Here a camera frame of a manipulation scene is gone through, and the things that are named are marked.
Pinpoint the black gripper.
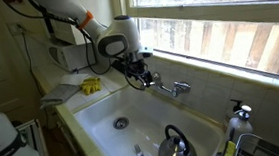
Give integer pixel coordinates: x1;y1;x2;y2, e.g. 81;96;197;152
125;57;155;91

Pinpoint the chrome faucet spout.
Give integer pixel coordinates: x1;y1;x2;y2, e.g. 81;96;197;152
149;70;177;96

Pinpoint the chrome faucet lever handle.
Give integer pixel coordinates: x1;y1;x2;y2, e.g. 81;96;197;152
174;80;191;89

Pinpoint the chrome faucet body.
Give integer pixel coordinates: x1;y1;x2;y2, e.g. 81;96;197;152
171;84;191;98

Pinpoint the white sink basin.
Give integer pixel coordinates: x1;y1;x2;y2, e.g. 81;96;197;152
71;78;227;156

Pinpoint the metal sink drain strainer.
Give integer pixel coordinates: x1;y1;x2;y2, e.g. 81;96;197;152
112;116;130;130

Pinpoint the yellow rubber glove pair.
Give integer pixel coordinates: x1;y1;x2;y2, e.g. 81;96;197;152
78;76;104;97

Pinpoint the silver metal fork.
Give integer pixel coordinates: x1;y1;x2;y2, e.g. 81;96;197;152
133;143;149;156

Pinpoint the white microwave oven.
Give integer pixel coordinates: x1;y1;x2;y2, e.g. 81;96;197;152
48;40;98;74

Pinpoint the grey quilted oven mitt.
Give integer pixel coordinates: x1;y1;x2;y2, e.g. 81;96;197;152
39;82;82;110

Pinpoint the black pump dispenser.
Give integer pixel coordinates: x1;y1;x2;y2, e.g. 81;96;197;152
229;98;246;115

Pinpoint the white soap pump bottle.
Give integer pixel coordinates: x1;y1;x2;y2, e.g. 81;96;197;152
223;103;256;149

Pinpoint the wooden fence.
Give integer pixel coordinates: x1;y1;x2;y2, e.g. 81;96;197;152
139;8;279;86

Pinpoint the yellow sponge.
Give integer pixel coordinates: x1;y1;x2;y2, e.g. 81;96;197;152
221;140;238;156

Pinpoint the white framed panel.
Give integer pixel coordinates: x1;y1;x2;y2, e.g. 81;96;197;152
15;117;51;156

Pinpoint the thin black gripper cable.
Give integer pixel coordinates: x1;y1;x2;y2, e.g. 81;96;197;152
124;71;147;92

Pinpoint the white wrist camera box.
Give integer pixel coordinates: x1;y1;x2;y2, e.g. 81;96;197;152
138;46;155;59

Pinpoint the steel kettle with black handle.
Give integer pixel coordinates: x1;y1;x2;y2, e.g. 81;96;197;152
154;121;205;156

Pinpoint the cream window frame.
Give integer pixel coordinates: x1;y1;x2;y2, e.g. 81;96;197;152
109;0;279;106

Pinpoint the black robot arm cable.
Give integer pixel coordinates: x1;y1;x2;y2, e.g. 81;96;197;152
2;0;113;82

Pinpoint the black power cord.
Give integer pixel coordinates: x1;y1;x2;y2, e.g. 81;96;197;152
19;27;45;98

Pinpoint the metal wire dish rack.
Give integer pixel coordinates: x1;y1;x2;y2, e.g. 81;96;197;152
232;130;279;156

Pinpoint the white wall outlet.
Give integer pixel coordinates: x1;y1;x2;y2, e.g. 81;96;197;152
8;21;27;37

